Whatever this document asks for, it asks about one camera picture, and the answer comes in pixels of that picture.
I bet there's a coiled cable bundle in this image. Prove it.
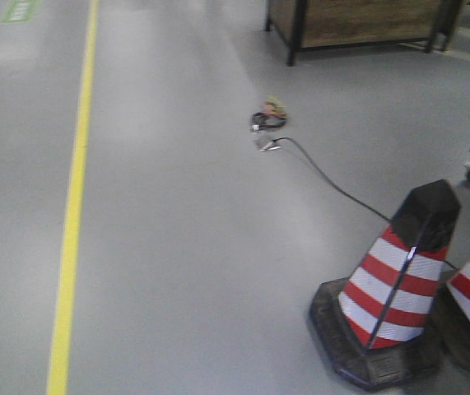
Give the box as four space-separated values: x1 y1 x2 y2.
250 95 289 133

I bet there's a black floor cable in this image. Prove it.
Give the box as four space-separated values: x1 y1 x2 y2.
258 137 458 271

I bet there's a left striped traffic cone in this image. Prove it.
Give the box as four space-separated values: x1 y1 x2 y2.
309 179 461 392

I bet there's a wooden metal-framed cabinet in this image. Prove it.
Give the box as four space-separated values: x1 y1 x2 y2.
264 0 467 67

